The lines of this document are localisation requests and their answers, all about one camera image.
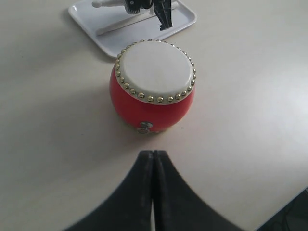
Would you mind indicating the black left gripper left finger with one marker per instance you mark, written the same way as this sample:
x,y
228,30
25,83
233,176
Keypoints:
x,y
129,207

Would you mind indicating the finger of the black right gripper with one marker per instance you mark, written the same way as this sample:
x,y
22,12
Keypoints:
x,y
162,9

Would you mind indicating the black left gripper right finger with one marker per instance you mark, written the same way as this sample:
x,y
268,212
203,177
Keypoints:
x,y
176,206

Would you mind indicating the long wooden drumstick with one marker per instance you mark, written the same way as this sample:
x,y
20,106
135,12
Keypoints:
x,y
124,23

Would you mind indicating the short wooden drumstick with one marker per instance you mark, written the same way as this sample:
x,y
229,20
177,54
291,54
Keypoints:
x,y
107,3

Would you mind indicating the red small drum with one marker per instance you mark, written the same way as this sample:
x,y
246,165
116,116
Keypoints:
x,y
152,85

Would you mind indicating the white rectangular tray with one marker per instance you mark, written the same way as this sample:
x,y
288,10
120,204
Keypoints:
x,y
111,43

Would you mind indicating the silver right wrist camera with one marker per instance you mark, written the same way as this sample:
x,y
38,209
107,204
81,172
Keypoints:
x,y
135,6

